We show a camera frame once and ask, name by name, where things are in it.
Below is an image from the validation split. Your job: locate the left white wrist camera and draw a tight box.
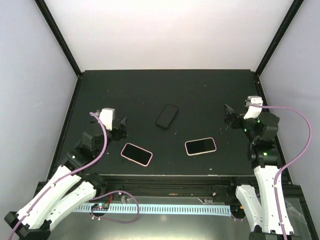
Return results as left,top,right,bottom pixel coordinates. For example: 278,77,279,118
96,108,115,131

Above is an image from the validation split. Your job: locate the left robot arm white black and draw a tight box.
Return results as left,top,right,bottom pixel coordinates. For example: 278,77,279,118
4,113,127,240

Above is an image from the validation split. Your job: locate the light blue slotted cable duct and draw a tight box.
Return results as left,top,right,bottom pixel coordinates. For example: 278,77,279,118
74,203,231,217

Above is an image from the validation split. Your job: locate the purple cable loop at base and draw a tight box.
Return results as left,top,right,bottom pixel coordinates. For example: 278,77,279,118
89,190,140,224

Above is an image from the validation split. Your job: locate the phone in pink case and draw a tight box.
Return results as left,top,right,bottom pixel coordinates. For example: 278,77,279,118
120,143,153,167

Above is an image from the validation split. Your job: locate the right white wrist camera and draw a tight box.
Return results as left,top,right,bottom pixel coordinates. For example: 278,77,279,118
243,95,263,120

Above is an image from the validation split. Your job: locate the left black frame post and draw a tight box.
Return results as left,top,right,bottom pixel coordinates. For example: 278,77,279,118
34,0,82,78

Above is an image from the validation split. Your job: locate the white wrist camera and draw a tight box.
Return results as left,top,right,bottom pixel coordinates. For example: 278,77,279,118
96,108,115,131
243,95,263,120

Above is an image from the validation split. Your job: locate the phone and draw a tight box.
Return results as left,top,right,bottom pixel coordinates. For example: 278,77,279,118
120,143,153,167
155,104,179,129
184,137,217,156

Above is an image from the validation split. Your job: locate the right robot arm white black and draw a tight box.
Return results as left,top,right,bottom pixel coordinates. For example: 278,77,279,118
224,104,302,240

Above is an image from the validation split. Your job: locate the left small circuit board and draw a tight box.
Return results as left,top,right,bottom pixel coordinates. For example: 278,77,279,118
91,203,110,212

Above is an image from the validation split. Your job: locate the black frame post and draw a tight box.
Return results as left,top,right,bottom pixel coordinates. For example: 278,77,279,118
255,0,304,77
34,0,82,78

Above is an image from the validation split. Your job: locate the right black frame post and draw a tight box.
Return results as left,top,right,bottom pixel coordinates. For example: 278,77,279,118
255,0,304,77

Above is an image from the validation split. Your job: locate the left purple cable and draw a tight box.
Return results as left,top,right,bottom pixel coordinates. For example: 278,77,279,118
8,111,109,240

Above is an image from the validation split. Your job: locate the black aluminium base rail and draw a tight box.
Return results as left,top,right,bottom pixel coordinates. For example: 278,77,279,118
96,175,262,202

